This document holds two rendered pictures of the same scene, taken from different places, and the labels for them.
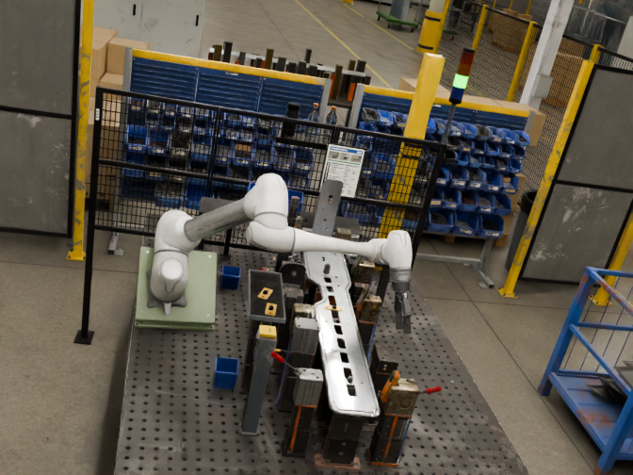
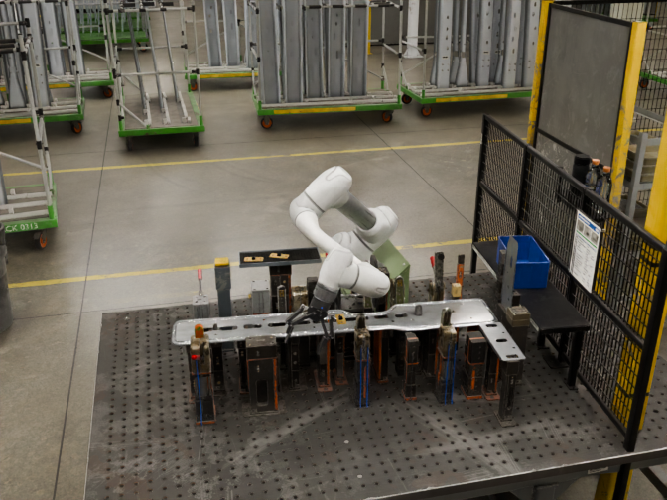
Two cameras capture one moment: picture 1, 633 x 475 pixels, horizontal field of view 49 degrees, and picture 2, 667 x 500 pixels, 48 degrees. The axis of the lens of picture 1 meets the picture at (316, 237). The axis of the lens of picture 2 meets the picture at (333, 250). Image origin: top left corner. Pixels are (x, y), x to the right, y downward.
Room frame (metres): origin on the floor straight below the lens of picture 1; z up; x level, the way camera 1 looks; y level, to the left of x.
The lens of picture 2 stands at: (2.72, -2.93, 2.59)
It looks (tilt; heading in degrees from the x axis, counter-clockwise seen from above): 24 degrees down; 92
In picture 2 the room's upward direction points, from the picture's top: straight up
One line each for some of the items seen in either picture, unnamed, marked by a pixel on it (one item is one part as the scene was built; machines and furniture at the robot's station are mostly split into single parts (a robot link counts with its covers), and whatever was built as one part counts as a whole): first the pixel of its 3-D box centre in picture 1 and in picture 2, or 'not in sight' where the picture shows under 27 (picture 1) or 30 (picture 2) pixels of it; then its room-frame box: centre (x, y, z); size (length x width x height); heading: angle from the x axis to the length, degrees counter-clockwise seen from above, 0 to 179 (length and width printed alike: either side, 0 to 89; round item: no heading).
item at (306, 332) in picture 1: (298, 366); (262, 325); (2.32, -0.03, 0.90); 0.13 x 0.10 x 0.41; 100
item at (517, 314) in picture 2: (337, 259); (514, 346); (3.43, -0.14, 0.88); 0.08 x 0.08 x 0.36; 10
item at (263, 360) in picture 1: (257, 383); (224, 307); (2.14, 0.10, 0.92); 0.08 x 0.08 x 0.44; 10
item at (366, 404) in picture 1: (335, 311); (336, 321); (2.66, -0.15, 1.00); 1.38 x 0.22 x 0.02; 10
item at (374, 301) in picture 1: (364, 329); (361, 366); (2.77, -0.30, 0.87); 0.12 x 0.09 x 0.35; 100
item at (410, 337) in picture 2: (355, 310); (411, 367); (2.97, -0.26, 0.84); 0.11 x 0.08 x 0.29; 100
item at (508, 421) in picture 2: (383, 282); (507, 388); (3.35, -0.41, 0.84); 0.11 x 0.06 x 0.29; 100
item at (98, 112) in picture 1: (256, 244); (535, 313); (3.63, 0.33, 0.77); 1.97 x 0.14 x 1.55; 100
